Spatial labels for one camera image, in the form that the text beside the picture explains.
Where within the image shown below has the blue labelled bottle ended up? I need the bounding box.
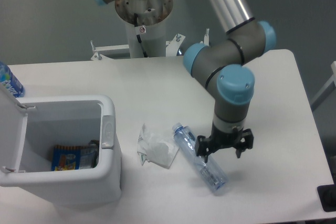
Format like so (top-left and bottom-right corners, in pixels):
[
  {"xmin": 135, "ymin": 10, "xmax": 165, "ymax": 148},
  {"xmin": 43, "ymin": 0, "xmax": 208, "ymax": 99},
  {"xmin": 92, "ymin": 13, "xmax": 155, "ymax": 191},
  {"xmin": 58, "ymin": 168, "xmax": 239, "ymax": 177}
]
[{"xmin": 1, "ymin": 62, "xmax": 25, "ymax": 98}]

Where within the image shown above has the blue snack wrapper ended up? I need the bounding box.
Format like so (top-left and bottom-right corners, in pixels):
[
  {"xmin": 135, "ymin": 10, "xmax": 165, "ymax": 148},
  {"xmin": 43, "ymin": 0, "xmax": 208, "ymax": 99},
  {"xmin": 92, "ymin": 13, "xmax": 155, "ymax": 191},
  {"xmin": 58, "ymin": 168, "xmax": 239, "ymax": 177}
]
[{"xmin": 51, "ymin": 145, "xmax": 81, "ymax": 171}]

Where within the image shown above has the white plastic trash can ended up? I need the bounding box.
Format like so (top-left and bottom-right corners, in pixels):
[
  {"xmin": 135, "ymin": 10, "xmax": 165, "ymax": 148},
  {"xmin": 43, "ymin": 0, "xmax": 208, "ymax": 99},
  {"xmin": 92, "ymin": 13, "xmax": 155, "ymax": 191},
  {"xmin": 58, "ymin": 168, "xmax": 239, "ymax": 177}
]
[{"xmin": 1, "ymin": 87, "xmax": 121, "ymax": 205}]

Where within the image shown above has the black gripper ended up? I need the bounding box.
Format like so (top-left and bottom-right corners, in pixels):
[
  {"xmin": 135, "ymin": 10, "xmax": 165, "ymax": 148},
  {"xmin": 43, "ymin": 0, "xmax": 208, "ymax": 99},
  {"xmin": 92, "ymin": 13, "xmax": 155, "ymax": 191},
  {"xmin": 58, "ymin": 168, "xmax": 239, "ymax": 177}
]
[{"xmin": 196, "ymin": 124, "xmax": 254, "ymax": 163}]

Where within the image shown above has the white paper wrapper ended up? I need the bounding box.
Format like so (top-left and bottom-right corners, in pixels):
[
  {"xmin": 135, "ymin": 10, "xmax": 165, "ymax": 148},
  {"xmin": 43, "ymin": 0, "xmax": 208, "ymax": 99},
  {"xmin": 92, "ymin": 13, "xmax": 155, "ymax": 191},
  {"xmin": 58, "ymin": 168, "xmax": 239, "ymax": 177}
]
[{"xmin": 137, "ymin": 124, "xmax": 179, "ymax": 169}]

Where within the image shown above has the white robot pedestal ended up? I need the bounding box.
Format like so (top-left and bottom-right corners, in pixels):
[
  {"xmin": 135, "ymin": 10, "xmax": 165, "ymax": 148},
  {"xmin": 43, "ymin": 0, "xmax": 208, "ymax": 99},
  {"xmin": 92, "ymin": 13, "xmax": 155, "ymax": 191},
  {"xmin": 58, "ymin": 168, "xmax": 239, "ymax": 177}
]
[{"xmin": 90, "ymin": 0, "xmax": 186, "ymax": 60}]

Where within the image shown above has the white frame at right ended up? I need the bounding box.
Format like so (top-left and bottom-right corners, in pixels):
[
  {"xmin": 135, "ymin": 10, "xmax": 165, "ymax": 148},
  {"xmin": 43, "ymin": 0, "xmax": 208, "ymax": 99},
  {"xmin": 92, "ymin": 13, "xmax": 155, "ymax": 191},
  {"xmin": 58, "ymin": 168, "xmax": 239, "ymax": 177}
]
[{"xmin": 310, "ymin": 61, "xmax": 335, "ymax": 111}]

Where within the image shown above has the black table clamp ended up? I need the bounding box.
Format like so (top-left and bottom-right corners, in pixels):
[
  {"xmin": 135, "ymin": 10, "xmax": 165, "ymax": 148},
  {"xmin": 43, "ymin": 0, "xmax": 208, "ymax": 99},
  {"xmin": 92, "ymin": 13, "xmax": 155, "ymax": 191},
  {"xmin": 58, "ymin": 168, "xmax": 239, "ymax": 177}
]
[{"xmin": 317, "ymin": 184, "xmax": 335, "ymax": 212}]

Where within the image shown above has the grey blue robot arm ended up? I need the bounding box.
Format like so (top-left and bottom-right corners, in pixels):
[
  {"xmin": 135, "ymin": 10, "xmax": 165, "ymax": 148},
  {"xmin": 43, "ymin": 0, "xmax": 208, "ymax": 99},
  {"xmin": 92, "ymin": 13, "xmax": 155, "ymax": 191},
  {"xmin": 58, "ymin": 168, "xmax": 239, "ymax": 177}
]
[{"xmin": 95, "ymin": 0, "xmax": 276, "ymax": 158}]

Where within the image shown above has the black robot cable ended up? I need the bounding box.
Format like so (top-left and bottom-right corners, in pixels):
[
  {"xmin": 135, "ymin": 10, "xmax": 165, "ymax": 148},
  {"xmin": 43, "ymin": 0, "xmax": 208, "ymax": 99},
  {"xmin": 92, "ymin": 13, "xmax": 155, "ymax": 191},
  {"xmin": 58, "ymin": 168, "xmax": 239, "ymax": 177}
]
[{"xmin": 133, "ymin": 13, "xmax": 149, "ymax": 58}]

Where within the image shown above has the clear plastic water bottle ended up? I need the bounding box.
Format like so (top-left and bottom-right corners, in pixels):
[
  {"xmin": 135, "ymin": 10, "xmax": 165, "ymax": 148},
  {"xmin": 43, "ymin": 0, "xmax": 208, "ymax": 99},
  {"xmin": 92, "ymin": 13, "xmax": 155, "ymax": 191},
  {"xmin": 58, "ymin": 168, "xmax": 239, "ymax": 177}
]
[{"xmin": 172, "ymin": 123, "xmax": 228, "ymax": 194}]

